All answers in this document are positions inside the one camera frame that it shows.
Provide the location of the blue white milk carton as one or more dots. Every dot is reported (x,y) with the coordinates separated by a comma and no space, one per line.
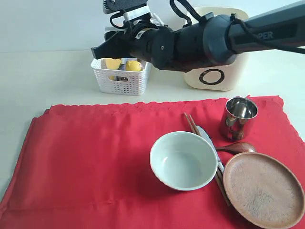
(124,61)

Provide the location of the white ceramic bowl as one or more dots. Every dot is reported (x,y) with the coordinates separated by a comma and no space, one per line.
(183,161)

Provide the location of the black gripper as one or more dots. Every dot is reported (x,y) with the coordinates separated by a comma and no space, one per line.
(135,42)

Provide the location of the brown wooden plate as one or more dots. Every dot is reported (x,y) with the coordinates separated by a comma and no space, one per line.
(264,191)

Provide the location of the silver table knife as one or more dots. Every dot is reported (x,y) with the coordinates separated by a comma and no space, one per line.
(205,136)

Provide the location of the yellow lemon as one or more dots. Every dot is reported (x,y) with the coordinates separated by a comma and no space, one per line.
(134,66)

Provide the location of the dark wooden spoon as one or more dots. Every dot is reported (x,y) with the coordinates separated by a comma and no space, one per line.
(236,148)

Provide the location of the cream plastic bin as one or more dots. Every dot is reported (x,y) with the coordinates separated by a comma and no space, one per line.
(220,78)

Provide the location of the wooden chopstick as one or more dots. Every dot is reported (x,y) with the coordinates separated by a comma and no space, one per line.
(188,120)
(217,165)

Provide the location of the yellow cheese wedge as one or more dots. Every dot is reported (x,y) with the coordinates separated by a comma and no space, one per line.
(110,63)

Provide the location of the red table cloth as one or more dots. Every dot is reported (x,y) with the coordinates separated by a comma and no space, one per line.
(87,167)

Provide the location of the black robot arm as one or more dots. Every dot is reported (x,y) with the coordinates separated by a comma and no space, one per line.
(205,41)

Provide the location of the white perforated plastic basket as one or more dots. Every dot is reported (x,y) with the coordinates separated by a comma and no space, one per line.
(135,85)

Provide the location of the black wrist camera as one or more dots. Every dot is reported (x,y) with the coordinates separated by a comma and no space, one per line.
(131,9)

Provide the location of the stainless steel cup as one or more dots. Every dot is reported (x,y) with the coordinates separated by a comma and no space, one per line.
(238,118)

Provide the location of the orange fried chicken piece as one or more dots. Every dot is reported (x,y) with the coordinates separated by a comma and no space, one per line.
(118,78)

